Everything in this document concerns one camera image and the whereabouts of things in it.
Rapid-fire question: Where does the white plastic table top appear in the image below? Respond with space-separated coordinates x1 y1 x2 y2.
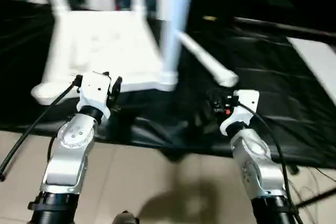
30 9 180 105

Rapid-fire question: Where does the black plastic mat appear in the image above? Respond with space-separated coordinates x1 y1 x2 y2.
0 0 336 168

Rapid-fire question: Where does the white flat panel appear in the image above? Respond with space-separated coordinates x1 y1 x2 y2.
286 37 336 105

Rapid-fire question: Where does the dark rounded robot foot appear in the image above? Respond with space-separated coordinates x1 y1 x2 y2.
113 211 139 224

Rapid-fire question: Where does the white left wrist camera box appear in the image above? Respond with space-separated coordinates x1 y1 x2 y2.
76 71 114 123

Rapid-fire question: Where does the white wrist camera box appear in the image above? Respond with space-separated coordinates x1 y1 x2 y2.
219 90 261 136
76 71 114 123

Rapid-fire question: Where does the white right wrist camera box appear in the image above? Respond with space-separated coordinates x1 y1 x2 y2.
219 90 261 136

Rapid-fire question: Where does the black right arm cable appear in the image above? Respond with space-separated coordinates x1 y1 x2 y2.
238 102 292 210

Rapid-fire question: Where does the dark horizontal rail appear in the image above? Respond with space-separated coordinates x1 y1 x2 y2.
233 16 336 39

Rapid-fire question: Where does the black floor cable bundle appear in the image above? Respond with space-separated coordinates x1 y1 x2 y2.
286 165 336 210

